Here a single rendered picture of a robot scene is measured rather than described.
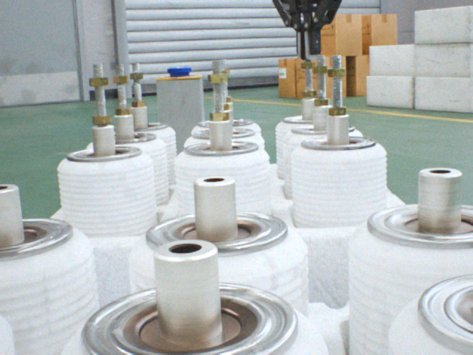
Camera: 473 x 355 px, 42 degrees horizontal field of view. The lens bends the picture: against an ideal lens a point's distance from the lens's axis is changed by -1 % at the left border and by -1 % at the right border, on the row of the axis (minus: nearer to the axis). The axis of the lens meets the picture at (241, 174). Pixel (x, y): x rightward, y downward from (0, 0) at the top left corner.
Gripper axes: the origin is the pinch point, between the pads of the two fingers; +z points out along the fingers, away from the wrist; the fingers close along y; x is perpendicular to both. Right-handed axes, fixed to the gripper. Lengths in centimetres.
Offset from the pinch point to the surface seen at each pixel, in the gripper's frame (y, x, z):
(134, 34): 466, -222, -22
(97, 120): -5.1, 33.6, 6.6
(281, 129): 0.7, 4.7, 11.0
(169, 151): 10.0, 16.7, 13.3
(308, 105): -0.7, 1.0, 8.0
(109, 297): -11.3, 36.8, 22.5
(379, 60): 190, -238, 8
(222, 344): -47, 49, 10
